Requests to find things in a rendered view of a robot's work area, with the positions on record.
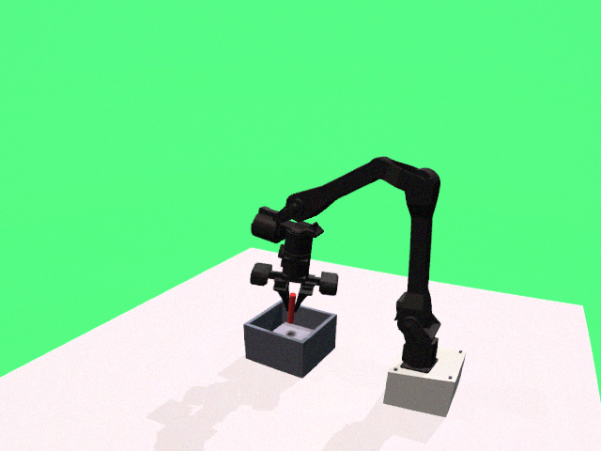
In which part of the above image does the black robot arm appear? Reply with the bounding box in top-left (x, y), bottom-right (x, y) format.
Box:
top-left (251, 156), bottom-right (441, 374)

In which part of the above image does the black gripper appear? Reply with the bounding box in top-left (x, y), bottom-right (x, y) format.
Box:
top-left (250, 249), bottom-right (339, 313)

